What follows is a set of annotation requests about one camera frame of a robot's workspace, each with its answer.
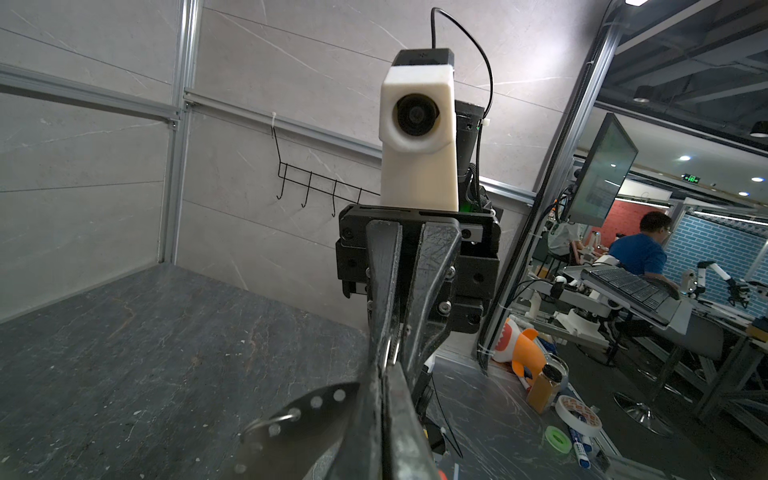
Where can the black wire hook rack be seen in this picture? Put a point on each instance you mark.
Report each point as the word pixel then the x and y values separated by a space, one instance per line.
pixel 333 188

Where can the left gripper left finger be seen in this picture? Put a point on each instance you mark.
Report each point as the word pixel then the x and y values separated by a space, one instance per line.
pixel 360 453

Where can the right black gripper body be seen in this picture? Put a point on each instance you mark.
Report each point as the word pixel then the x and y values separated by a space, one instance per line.
pixel 471 288

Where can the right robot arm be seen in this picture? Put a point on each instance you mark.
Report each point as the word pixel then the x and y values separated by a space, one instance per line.
pixel 472 198

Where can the white tape roll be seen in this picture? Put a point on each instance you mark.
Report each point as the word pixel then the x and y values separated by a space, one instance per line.
pixel 578 416

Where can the brown glass jar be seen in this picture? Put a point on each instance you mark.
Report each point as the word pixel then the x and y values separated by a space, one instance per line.
pixel 545 388

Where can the orange white plush toy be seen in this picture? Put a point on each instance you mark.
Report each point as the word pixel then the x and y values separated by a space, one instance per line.
pixel 518 349

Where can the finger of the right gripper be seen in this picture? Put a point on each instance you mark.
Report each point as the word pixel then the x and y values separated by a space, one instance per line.
pixel 438 244
pixel 384 240

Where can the seated person blue shirt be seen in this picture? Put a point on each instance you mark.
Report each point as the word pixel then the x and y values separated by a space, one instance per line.
pixel 642 254

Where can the blue white marker pen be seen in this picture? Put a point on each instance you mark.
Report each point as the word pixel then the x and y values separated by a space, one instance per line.
pixel 582 448

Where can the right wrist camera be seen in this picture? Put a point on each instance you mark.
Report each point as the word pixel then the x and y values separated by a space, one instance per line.
pixel 417 129

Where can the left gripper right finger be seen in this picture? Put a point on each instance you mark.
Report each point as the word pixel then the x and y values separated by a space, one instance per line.
pixel 406 452

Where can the computer monitor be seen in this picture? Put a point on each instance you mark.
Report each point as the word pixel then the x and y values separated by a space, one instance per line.
pixel 607 164

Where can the black keyboard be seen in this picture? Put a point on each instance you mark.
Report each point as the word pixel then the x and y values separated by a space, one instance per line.
pixel 649 294

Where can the green tape roll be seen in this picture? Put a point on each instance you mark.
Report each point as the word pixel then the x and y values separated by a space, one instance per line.
pixel 557 439

